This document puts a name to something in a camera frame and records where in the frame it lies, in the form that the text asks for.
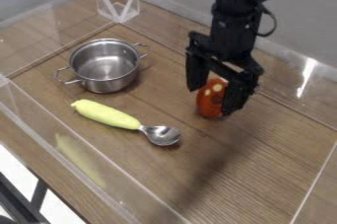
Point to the red and white toy mushroom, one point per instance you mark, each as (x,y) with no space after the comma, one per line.
(209,98)

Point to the silver metal pot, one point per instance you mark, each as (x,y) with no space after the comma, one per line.
(103,65)

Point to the spoon with yellow handle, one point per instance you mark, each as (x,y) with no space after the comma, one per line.
(160,135)

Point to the black metal table frame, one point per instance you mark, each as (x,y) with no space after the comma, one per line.
(23,211)

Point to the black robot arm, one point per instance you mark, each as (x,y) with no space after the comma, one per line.
(221,71)

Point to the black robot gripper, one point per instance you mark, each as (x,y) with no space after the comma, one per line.
(229,43)

